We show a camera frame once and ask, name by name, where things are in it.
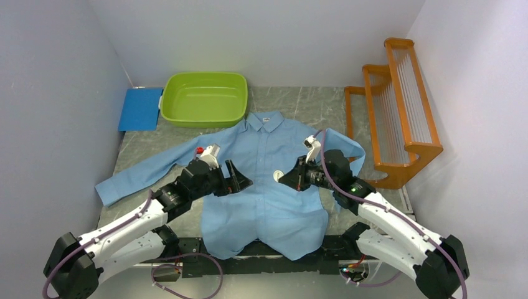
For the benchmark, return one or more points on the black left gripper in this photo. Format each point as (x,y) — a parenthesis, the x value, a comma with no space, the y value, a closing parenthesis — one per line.
(236,182)

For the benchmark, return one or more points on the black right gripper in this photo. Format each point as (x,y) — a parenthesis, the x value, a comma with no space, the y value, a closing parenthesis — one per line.
(296,177)

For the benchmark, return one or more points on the light blue button shirt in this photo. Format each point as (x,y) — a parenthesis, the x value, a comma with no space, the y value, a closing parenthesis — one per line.
(292,223)

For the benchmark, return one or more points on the green plastic basin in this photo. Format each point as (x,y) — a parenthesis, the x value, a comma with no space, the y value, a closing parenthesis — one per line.
(204,99)

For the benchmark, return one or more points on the silver round brooch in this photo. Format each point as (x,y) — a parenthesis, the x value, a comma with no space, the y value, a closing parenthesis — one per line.
(277,175)

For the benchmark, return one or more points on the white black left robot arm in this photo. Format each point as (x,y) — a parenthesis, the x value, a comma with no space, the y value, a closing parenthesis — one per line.
(77,265)

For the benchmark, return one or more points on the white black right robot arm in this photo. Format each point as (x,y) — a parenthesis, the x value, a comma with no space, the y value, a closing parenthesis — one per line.
(436,264)

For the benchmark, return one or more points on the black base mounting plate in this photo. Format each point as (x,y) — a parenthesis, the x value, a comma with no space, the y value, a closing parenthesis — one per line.
(257,258)

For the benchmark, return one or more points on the orange wooden rack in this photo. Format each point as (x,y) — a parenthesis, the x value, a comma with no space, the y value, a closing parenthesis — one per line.
(402,127)

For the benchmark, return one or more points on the blue flat board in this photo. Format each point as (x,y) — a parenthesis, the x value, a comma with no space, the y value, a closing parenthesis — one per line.
(140,110)

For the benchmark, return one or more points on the aluminium frame rails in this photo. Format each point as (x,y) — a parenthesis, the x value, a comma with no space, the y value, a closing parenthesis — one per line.
(143,234)

